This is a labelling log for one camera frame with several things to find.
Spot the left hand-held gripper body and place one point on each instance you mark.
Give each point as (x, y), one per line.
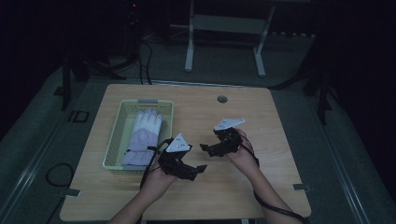
(174, 160)

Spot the black tripod stand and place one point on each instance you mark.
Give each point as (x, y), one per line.
(314, 81)
(87, 67)

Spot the white metal desk frame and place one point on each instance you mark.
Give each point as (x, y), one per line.
(229, 25)

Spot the grey tape piece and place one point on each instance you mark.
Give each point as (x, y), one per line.
(73, 193)
(300, 187)

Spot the pale green plastic basket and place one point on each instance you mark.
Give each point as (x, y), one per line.
(120, 140)

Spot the dark device with red light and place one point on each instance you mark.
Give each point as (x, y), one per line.
(134, 7)

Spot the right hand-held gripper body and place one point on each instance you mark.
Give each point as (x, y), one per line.
(229, 140)

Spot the purple glove with white fingers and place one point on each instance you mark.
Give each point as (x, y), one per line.
(144, 137)

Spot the person's right hand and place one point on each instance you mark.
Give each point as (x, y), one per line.
(244, 158)

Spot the person's left hand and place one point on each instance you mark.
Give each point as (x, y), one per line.
(157, 183)

